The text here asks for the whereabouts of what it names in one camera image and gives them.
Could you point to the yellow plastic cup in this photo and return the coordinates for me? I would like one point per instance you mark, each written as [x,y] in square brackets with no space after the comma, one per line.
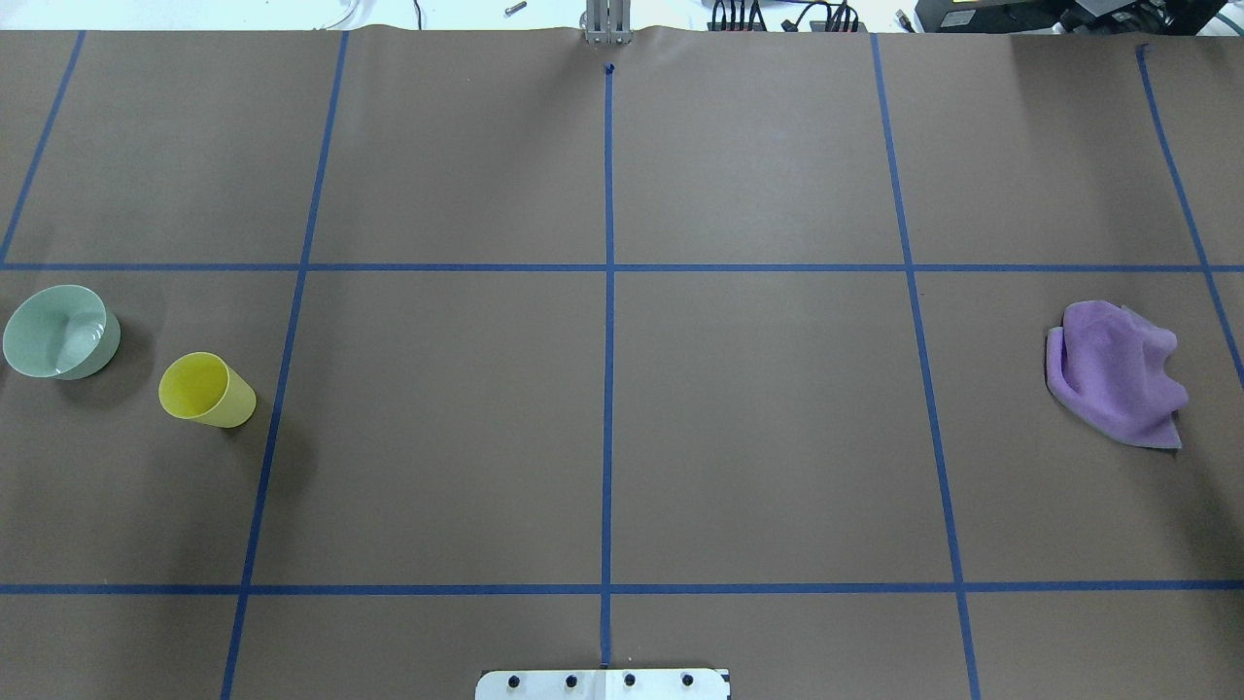
[202,388]

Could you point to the purple microfiber cloth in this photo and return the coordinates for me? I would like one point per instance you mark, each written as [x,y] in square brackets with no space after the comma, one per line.
[1108,365]

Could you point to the light green ceramic bowl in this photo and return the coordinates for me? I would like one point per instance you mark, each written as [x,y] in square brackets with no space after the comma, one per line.
[65,332]

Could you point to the black power strip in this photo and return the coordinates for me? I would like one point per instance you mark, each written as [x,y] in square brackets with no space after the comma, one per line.
[811,17]

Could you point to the black device on desk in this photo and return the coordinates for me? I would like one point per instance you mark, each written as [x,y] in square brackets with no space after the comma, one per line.
[1163,18]

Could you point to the aluminium frame post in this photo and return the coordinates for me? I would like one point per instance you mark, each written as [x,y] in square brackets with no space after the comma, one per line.
[607,22]

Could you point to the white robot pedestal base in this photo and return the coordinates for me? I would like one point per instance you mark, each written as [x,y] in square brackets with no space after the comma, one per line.
[653,683]

